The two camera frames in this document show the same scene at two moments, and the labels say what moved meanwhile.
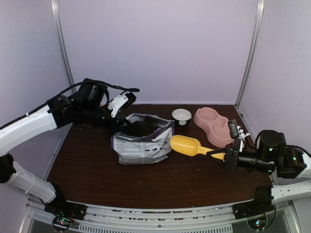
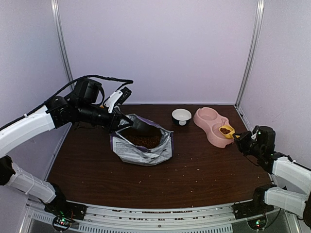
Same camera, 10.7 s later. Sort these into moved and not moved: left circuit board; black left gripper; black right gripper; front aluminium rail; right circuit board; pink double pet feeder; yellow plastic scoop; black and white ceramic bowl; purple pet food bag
Moved: yellow plastic scoop; purple pet food bag; black right gripper
Not moved: front aluminium rail; pink double pet feeder; black and white ceramic bowl; left circuit board; right circuit board; black left gripper
